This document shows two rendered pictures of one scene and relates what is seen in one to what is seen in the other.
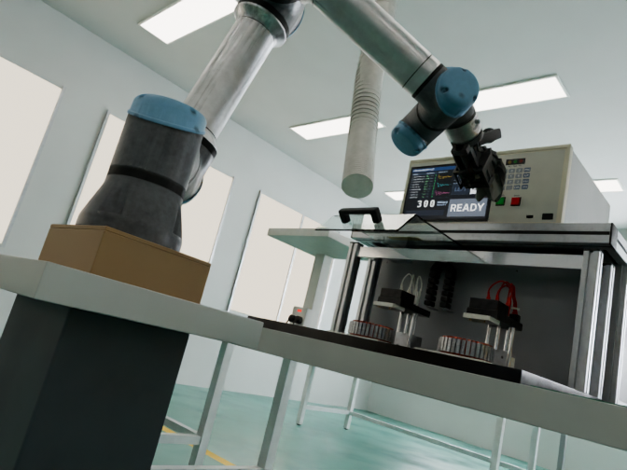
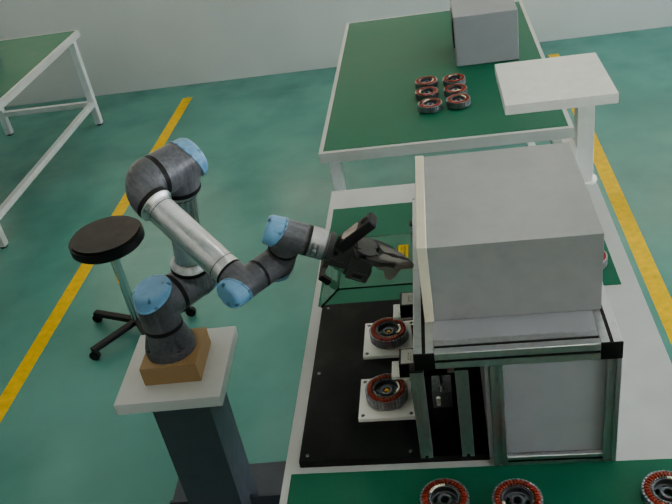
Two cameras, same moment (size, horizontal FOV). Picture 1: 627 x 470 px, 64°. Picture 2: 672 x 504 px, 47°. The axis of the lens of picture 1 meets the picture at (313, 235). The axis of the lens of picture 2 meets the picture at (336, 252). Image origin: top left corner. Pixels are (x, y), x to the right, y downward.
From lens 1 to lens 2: 218 cm
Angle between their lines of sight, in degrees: 70
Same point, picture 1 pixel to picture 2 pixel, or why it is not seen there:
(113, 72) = not seen: outside the picture
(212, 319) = (188, 402)
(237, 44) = not seen: hidden behind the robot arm
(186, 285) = (188, 376)
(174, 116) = (142, 309)
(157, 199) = (157, 344)
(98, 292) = (135, 408)
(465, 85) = (227, 297)
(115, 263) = (151, 379)
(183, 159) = (158, 323)
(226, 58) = not seen: hidden behind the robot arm
